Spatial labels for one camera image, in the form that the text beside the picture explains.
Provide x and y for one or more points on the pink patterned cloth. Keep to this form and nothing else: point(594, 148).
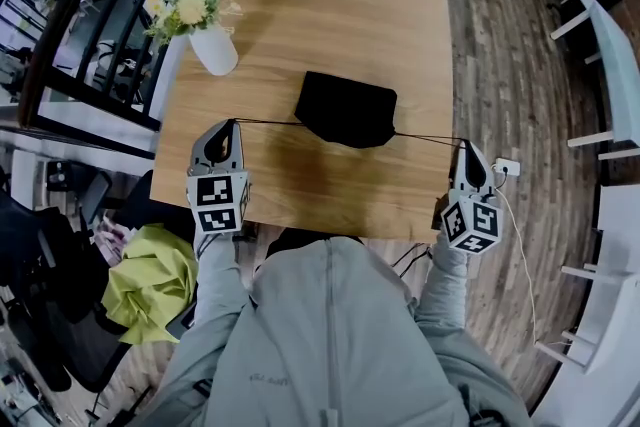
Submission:
point(115, 240)

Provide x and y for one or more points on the white desk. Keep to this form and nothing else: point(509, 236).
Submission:
point(617, 255)

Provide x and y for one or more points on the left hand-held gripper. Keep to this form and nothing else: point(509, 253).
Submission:
point(215, 200)

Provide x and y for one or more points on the black metal railing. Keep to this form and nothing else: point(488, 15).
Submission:
point(100, 101)

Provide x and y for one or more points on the person's grey jacket torso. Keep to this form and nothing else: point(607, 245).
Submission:
point(330, 345)

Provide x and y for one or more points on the small black device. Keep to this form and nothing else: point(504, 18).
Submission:
point(59, 174)

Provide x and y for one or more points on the black mesh office chair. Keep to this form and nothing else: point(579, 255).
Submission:
point(75, 315)

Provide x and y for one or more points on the white power strip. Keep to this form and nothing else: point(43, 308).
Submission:
point(506, 166)

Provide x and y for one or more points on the person's left forearm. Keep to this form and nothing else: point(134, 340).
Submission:
point(220, 285)

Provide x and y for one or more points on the person's legs in black trousers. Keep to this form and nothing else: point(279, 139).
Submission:
point(287, 240)

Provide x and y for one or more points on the long white table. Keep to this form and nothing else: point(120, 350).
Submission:
point(617, 80)

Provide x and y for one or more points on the yellow-green cloth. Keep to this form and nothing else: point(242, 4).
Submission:
point(150, 280)

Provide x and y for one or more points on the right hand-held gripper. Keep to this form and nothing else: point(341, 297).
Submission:
point(472, 225)

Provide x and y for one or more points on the person's right forearm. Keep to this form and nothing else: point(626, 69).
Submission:
point(445, 285)

